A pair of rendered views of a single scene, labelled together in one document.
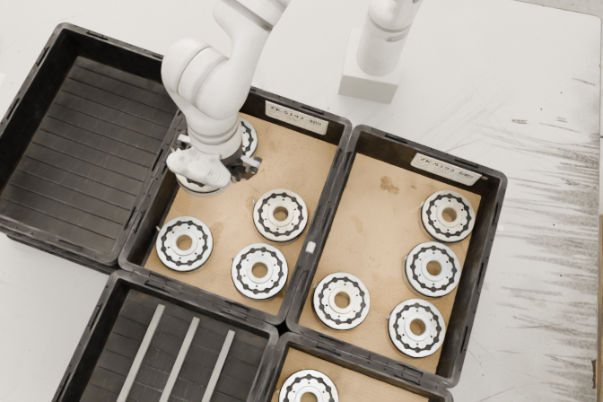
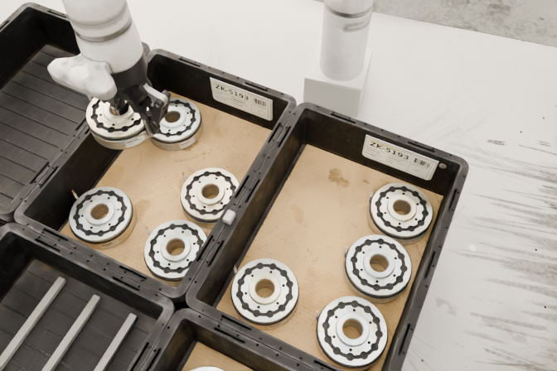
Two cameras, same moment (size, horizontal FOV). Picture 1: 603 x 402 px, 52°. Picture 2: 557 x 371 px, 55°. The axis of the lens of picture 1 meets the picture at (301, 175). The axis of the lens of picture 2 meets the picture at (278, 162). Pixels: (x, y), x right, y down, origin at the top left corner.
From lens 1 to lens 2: 0.39 m
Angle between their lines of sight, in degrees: 15
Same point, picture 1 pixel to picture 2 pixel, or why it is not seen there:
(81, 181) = (15, 151)
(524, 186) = (501, 206)
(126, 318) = (21, 289)
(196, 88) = not seen: outside the picture
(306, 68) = (274, 81)
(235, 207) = (167, 186)
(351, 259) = (285, 250)
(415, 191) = (368, 185)
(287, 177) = (228, 161)
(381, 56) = (341, 51)
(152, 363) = (35, 343)
